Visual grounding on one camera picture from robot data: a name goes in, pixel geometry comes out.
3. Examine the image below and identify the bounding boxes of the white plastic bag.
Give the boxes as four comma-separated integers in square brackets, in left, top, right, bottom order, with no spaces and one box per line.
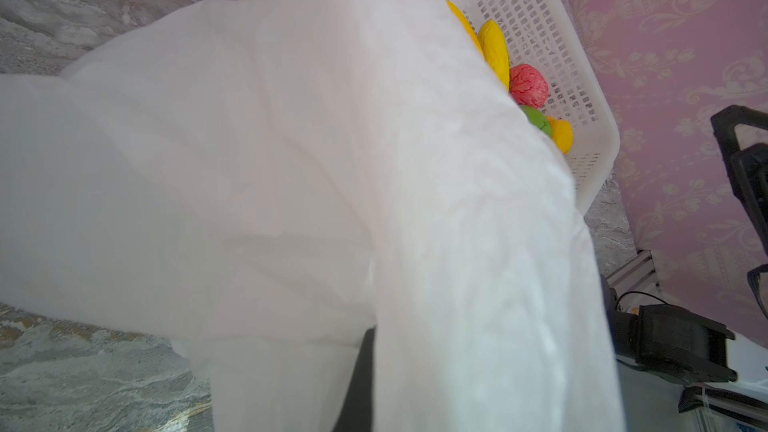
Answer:
[1,0,625,431]

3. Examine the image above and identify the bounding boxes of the white plastic basket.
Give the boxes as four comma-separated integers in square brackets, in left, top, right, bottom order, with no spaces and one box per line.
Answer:
[448,0,620,213]

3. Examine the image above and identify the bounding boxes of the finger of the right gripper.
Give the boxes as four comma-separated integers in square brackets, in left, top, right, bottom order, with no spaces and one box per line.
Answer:
[710,105,767,251]

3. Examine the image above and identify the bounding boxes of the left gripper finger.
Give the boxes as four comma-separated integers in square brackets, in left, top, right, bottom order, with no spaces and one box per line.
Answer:
[333,328,376,432]

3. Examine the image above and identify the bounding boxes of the yellow toy lemon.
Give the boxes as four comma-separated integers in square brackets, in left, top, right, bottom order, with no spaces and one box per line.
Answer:
[477,20,510,90]

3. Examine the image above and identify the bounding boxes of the red toy apple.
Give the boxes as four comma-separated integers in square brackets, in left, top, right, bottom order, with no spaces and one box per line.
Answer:
[509,64,549,109]

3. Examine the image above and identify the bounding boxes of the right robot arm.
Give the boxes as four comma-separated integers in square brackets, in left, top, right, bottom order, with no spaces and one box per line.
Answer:
[601,105,767,431]

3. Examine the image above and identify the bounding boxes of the yellow toy banana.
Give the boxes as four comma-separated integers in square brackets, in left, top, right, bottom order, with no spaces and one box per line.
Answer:
[446,1,484,57]

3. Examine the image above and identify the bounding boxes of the small orange toy fruit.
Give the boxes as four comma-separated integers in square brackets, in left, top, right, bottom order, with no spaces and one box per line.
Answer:
[546,116,574,155]

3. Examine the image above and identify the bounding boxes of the aluminium front rail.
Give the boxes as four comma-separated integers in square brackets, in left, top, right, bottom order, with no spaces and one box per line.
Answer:
[607,250,661,296]

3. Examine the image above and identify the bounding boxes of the green toy apple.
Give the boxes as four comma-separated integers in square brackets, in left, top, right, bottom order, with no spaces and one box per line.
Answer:
[520,105,552,137]

